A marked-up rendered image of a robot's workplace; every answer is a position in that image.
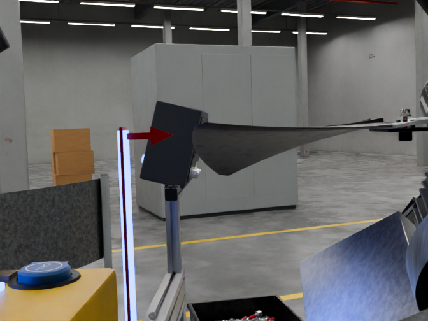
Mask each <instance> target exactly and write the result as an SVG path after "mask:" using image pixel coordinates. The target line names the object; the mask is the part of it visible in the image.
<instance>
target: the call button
mask: <svg viewBox="0 0 428 321"><path fill-rule="evenodd" d="M67 263H68V262H59V261H48V262H33V263H31V264H29V265H26V266H24V267H22V268H21V269H20V270H19V271H18V283H20V284H24V285H44V284H49V283H56V282H61V281H63V280H66V279H68V278H70V277H71V267H70V265H69V264H67Z"/></svg>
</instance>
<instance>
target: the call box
mask: <svg viewBox="0 0 428 321"><path fill-rule="evenodd" d="M4 285H5V288H4V290H2V291H1V292H0V321H118V304H117V276H116V272H115V270H114V269H111V268H97V269H71V277H70V278H68V279H66V280H63V281H61V282H56V283H49V284H44V285H24V284H20V283H18V275H17V276H16V277H14V278H12V279H11V280H9V281H8V283H4Z"/></svg>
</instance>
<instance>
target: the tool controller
mask: <svg viewBox="0 0 428 321"><path fill-rule="evenodd" d="M205 122H208V113H206V112H205V111H202V110H198V109H195V108H189V107H186V106H181V105H178V104H173V103H168V102H165V101H157V102H156V105H155V109H154V113H153V119H152V124H151V127H154V128H156V129H159V130H162V131H164V132H167V133H169V134H172V136H170V137H168V138H166V139H164V140H162V141H160V142H158V143H156V144H154V145H151V140H150V139H148V141H147V144H146V150H145V155H144V158H143V163H142V167H141V173H140V176H139V177H140V178H141V179H143V180H148V181H151V182H156V183H161V184H164V185H165V187H167V186H168V185H172V186H175V185H180V188H181V189H184V188H185V186H186V185H187V184H188V183H189V182H190V181H191V179H193V178H195V179H198V178H199V175H200V172H201V169H199V168H197V164H198V161H199V156H198V154H197V153H196V151H195V149H194V146H193V143H192V133H193V130H194V127H195V126H196V125H199V124H202V123H205ZM165 187H164V188H165Z"/></svg>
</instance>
